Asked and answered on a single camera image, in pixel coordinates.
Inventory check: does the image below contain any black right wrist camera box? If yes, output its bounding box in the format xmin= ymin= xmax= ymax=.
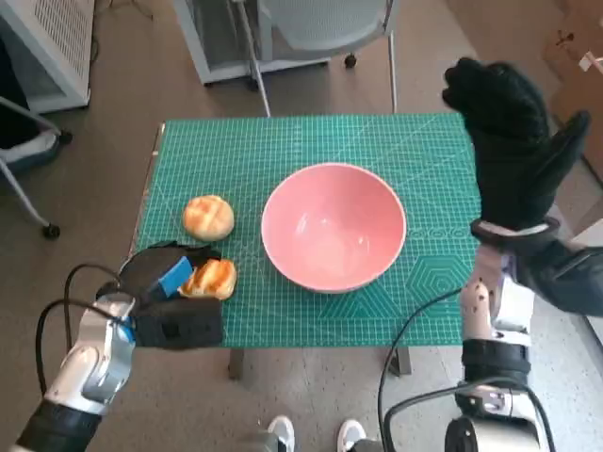
xmin=511 ymin=234 xmax=603 ymax=316

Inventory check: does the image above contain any looped black right arm cable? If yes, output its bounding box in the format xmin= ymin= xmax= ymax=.
xmin=383 ymin=376 xmax=552 ymax=452

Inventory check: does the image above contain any pink bowl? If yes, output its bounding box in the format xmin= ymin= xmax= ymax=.
xmin=261 ymin=163 xmax=408 ymax=295

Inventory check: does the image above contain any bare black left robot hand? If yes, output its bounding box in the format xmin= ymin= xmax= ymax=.
xmin=139 ymin=242 xmax=223 ymax=305

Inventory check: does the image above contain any round toy bread bun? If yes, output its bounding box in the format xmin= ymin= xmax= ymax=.
xmin=182 ymin=195 xmax=236 ymax=242

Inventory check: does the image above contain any brown cardboard box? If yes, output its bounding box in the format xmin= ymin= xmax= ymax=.
xmin=541 ymin=0 xmax=603 ymax=180

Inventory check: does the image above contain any grey mesh chair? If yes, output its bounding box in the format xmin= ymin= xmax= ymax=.
xmin=237 ymin=0 xmax=399 ymax=117

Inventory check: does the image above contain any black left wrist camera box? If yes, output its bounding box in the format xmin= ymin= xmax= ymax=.
xmin=134 ymin=297 xmax=223 ymax=350

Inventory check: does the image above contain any green cutting mat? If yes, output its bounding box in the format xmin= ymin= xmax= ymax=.
xmin=126 ymin=112 xmax=481 ymax=349

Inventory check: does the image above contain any rectangular toy bread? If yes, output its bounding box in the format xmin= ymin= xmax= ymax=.
xmin=178 ymin=258 xmax=237 ymax=301

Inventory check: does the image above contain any grey office chair with castor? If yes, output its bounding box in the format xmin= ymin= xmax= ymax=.
xmin=0 ymin=93 xmax=74 ymax=238

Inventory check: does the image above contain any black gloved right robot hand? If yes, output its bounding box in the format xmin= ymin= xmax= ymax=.
xmin=441 ymin=56 xmax=592 ymax=232

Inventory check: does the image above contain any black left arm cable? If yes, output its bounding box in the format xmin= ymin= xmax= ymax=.
xmin=35 ymin=263 xmax=138 ymax=396

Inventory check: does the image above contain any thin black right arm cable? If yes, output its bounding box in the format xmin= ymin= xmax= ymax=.
xmin=379 ymin=289 xmax=465 ymax=452

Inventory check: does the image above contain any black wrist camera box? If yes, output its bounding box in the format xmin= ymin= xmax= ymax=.
xmin=134 ymin=297 xmax=223 ymax=350
xmin=511 ymin=234 xmax=603 ymax=316

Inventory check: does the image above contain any white perforated metal cabinet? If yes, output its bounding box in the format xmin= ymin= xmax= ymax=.
xmin=0 ymin=0 xmax=95 ymax=114

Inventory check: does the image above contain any white perforated cabinet on castors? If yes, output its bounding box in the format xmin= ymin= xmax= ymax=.
xmin=171 ymin=0 xmax=359 ymax=86

